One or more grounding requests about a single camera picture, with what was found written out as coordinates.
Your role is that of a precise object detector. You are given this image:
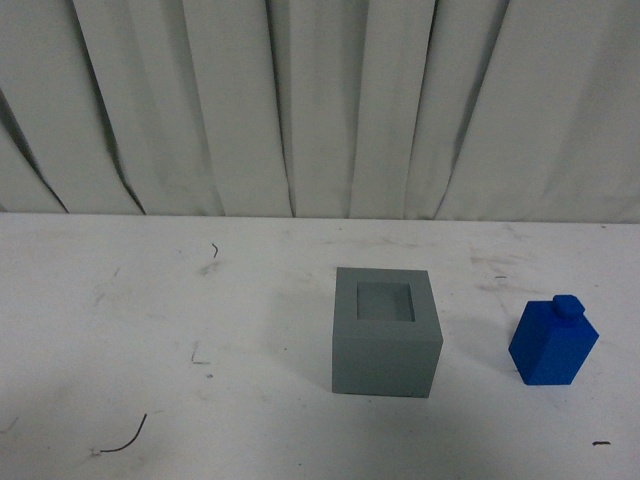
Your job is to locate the blue block with knob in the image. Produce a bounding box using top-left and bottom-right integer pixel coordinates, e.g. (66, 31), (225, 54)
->
(508, 294), (599, 386)

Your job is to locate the gray cube base with hole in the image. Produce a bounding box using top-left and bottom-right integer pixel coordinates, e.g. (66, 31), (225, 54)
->
(332, 267), (443, 398)

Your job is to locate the white pleated curtain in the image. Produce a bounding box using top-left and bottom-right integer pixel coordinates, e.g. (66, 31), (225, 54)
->
(1, 1), (639, 223)

